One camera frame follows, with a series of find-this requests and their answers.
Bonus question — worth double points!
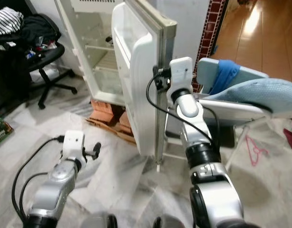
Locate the black crumpled cloth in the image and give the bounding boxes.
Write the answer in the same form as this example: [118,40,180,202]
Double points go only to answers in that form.
[21,14,57,47]

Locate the red tiled pillar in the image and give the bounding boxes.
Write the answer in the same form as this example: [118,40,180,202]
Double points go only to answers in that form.
[193,0,228,93]

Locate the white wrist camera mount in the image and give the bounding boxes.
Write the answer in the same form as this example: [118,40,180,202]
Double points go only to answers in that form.
[61,131,85,161]
[169,57,195,92]

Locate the pale grey board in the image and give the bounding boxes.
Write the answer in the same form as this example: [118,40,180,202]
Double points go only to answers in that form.
[196,57,269,93]

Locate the black office chair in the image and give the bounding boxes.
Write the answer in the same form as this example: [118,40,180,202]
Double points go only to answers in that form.
[18,28,78,110]

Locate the grey fridge door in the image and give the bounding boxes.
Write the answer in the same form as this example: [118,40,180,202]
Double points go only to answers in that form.
[111,0,177,157]

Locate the black white striped cloth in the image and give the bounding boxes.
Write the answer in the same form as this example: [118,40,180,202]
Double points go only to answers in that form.
[0,7,26,37]

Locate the blue cloth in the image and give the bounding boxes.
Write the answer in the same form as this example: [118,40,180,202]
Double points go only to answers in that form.
[210,59,243,95]

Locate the light blue pillow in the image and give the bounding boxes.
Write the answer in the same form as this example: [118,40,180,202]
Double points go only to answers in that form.
[207,78,292,114]

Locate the grey left robot leg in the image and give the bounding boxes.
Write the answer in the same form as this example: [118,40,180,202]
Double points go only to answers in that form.
[83,213,114,228]

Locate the orange clay brick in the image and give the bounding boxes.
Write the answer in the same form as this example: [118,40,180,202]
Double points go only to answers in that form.
[117,112,137,138]
[90,98,115,125]

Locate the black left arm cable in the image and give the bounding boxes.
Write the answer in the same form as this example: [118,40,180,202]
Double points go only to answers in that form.
[12,136,66,225]

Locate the red wire hanger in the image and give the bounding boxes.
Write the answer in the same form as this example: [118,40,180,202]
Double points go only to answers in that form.
[245,134,270,167]

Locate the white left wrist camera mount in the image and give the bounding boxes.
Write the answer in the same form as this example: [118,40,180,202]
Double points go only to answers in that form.
[61,131,85,161]

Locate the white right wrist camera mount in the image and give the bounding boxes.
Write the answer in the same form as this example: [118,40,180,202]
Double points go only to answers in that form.
[169,57,195,92]

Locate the white folding chair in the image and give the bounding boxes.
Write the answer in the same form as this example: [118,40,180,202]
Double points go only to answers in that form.
[158,97,292,171]

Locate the white plastic bag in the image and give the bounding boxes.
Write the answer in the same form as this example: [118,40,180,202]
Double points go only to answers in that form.
[44,66,66,84]

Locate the green printed box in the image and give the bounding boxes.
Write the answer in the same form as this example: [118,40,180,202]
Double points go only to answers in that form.
[0,119,15,149]

